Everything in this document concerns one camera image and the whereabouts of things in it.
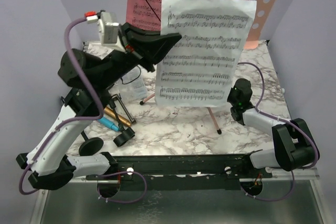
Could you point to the black mounting rail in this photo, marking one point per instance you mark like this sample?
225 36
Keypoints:
188 172

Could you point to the black desktop mic stand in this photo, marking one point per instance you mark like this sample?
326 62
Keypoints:
126 132

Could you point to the blue microphone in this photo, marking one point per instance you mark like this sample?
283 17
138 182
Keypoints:
109 124

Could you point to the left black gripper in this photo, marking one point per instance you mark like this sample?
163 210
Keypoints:
148 46

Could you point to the black round-base mic stand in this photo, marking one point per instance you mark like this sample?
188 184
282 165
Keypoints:
90 146

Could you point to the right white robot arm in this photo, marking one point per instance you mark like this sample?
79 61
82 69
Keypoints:
294 146

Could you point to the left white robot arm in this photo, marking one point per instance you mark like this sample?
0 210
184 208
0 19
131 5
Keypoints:
48 166

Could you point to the aluminium frame rail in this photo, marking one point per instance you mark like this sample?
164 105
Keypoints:
294 172

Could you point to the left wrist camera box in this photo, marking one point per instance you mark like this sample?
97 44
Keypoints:
108 28

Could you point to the clear plastic compartment box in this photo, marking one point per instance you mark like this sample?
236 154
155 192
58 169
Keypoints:
135 90

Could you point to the white paper sheet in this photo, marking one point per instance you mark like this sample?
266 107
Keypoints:
198 71

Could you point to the gold microphone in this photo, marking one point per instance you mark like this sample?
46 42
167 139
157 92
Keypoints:
108 111

